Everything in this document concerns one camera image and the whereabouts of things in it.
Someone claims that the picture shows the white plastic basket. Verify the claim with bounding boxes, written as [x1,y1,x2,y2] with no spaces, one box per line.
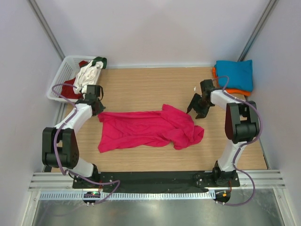
[47,56,95,103]

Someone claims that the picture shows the white slotted cable duct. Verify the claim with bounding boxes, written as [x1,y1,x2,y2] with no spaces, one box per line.
[40,190,215,201]

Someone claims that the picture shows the dark red t shirt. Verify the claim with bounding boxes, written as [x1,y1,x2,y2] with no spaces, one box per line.
[60,60,89,101]

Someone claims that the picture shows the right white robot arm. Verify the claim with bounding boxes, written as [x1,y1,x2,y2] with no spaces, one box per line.
[187,79,261,186]

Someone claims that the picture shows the aluminium frame rail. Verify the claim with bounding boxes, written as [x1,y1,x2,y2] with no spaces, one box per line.
[29,169,285,190]

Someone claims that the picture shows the white green t shirt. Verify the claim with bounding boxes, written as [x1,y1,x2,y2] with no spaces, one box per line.
[73,56,107,94]

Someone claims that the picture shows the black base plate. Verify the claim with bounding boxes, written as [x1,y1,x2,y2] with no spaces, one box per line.
[71,169,240,194]

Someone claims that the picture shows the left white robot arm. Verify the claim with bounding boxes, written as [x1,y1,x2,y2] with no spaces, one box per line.
[42,84,105,188]

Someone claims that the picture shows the pink t shirt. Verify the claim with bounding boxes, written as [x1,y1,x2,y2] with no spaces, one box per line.
[98,104,205,153]

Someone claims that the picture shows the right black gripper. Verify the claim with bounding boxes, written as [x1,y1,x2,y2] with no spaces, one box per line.
[187,94,211,120]

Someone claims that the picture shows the folded blue t shirt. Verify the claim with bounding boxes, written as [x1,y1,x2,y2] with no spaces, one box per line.
[215,60,253,92]

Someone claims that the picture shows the folded orange t shirt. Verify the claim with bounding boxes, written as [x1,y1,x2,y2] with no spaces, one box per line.
[212,67,251,97]

